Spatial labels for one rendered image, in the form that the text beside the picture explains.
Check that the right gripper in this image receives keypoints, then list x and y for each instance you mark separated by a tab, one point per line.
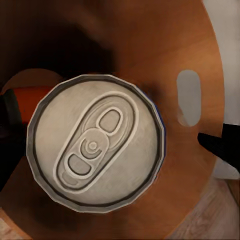
216	145

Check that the trash can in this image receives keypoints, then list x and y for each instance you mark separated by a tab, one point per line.
145	42

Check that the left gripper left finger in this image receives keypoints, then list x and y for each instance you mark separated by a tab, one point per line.
11	152

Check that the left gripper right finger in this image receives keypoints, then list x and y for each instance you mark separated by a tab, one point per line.
232	149

